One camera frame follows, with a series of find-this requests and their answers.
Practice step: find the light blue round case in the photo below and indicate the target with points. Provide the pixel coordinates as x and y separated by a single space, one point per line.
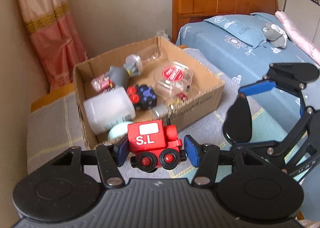
118 130

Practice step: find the white wall socket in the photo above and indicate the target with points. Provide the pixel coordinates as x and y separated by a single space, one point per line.
162 33

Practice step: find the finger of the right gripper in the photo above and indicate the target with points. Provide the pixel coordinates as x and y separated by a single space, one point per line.
298 79
298 153

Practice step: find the pink folded cloth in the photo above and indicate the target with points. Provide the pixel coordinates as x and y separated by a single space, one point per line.
298 38

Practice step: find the black blue toy cube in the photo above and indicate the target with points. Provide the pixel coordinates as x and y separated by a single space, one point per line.
142 97

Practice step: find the white green-label bottle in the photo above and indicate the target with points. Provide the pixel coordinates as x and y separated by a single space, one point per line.
108 109

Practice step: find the clear box red label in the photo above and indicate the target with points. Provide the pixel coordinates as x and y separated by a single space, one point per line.
172 78

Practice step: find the grey plush toy on bed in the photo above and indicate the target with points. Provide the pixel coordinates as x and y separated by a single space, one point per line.
275 35

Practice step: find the blue floral pillow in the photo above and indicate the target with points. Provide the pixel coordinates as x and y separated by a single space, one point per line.
247 28

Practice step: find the red wooden toy train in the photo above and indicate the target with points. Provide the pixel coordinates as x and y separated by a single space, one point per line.
154 146

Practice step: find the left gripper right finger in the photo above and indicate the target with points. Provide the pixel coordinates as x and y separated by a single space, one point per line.
205 158

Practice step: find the pink curtain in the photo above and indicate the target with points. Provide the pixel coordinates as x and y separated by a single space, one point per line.
54 37

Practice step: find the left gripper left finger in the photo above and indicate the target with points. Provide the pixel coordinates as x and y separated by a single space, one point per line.
110 158

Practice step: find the clear plastic jar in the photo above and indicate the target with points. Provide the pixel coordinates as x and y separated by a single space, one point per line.
150 54

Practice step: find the grey shark plush toy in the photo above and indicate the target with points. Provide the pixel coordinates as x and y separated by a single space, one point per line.
118 76

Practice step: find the glass bottle gold capsules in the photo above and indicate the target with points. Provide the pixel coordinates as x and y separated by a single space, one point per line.
133 65

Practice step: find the brown cardboard box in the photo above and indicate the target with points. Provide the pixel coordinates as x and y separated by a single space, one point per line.
143 81

